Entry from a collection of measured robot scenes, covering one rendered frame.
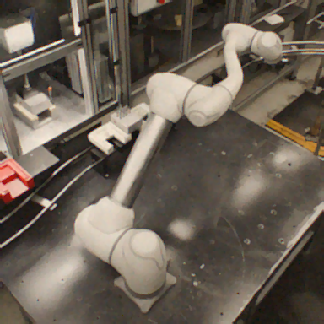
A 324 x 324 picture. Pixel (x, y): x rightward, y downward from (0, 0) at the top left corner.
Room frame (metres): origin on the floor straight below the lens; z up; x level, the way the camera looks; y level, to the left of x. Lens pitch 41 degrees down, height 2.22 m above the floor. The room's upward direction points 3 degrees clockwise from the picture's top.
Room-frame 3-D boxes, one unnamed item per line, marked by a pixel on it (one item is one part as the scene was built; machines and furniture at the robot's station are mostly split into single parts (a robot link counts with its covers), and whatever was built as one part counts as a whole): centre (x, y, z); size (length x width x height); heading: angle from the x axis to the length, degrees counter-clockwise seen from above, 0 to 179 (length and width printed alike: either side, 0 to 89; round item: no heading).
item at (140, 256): (0.84, 0.10, 0.85); 0.18 x 0.16 x 0.22; 59
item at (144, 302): (0.85, 0.08, 0.71); 0.22 x 0.18 x 0.06; 140
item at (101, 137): (1.54, 0.25, 0.84); 0.36 x 0.14 x 0.10; 140
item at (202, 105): (1.24, -0.10, 1.25); 0.18 x 0.14 x 0.13; 149
